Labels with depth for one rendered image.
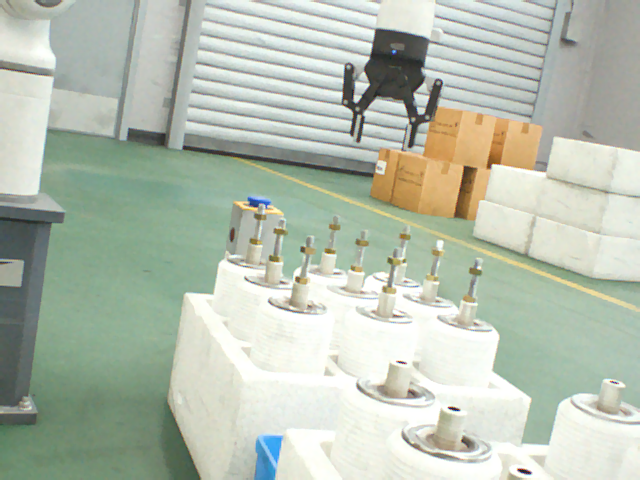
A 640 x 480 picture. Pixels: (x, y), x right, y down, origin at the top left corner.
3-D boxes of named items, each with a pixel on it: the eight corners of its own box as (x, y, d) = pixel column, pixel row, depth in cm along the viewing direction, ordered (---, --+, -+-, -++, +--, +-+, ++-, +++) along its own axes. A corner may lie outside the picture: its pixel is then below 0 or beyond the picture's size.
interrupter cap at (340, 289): (330, 284, 133) (331, 279, 133) (381, 295, 132) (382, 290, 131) (321, 293, 125) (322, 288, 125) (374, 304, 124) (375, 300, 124)
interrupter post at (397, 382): (387, 399, 84) (394, 365, 84) (378, 390, 86) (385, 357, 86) (410, 401, 85) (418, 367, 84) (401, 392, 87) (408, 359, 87)
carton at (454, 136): (486, 169, 516) (497, 116, 512) (452, 163, 504) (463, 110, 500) (454, 161, 542) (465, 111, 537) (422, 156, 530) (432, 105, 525)
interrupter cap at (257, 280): (232, 277, 125) (233, 272, 125) (274, 277, 130) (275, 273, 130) (267, 292, 119) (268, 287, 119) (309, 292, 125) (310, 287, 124)
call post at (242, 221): (210, 391, 152) (241, 209, 147) (202, 377, 159) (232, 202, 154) (251, 394, 155) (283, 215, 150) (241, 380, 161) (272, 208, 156)
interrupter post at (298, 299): (283, 305, 114) (288, 280, 113) (298, 305, 115) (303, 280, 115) (295, 311, 112) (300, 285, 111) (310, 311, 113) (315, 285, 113)
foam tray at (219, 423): (217, 520, 108) (242, 376, 105) (166, 401, 144) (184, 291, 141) (502, 525, 121) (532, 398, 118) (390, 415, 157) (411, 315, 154)
